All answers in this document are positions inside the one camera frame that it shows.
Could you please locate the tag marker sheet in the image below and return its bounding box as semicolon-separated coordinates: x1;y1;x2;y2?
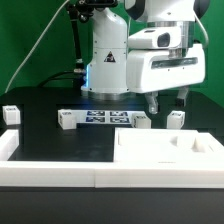
74;110;133;124

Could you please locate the white square table top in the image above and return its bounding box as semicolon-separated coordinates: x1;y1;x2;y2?
113;128;224;163

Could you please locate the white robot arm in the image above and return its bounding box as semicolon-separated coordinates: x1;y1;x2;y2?
79;0;210;114

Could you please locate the grey cable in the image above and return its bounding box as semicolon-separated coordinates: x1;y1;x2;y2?
3;0;71;95

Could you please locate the black cable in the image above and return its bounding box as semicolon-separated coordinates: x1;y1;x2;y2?
39;69;84;88

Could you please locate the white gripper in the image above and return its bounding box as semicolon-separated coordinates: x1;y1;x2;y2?
126;27;205;114

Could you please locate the white U-shaped obstacle wall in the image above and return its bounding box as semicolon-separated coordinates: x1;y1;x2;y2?
0;129;224;188

